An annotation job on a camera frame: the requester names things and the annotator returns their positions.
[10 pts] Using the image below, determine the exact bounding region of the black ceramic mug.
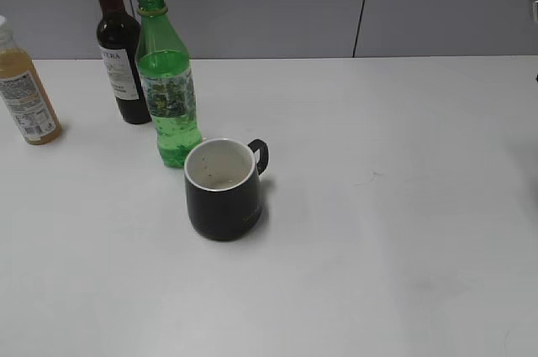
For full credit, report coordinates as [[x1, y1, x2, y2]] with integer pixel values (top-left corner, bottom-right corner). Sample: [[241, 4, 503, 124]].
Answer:
[[184, 138, 269, 241]]

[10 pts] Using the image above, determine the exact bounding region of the green sprite bottle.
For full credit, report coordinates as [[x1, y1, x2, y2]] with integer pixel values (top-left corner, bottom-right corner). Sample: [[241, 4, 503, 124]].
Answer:
[[135, 0, 203, 168]]

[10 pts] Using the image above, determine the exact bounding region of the dark red wine bottle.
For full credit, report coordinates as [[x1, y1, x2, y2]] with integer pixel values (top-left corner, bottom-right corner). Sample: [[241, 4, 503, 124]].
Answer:
[[96, 0, 150, 124]]

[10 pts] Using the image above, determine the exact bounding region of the orange juice bottle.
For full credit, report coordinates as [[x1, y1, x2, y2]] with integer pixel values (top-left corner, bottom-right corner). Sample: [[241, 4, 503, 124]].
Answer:
[[1, 17, 62, 145]]

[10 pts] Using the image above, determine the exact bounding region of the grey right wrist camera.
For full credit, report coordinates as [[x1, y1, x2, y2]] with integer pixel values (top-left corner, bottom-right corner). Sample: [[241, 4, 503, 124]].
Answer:
[[530, 0, 538, 24]]

